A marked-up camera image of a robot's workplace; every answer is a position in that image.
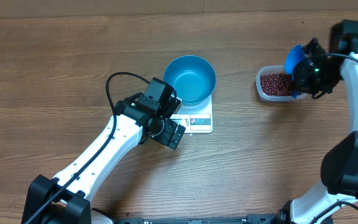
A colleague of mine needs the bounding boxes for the blue plastic measuring scoop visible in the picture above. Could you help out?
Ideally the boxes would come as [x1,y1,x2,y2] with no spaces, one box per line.
[284,45,306,99]

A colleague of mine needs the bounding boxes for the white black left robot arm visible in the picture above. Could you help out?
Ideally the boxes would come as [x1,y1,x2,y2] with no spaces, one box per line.
[22,78,185,224]

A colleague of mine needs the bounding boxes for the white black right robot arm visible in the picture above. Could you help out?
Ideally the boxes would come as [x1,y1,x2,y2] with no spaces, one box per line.
[269,20,358,224]

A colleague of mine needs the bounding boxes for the white digital kitchen scale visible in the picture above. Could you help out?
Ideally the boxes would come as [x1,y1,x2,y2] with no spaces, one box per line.
[170,95,213,134]

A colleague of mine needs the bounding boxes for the blue metal bowl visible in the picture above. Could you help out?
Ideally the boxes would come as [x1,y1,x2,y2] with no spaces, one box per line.
[163,55,217,106]

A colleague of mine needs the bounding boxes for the red beans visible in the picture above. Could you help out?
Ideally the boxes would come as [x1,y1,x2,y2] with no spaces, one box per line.
[260,73,291,96]

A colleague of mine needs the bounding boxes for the clear plastic food container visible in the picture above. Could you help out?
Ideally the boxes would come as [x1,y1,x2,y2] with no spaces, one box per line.
[256,65,307,103]

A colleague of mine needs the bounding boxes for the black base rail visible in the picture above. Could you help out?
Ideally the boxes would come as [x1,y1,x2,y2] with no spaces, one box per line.
[114,214,276,224]

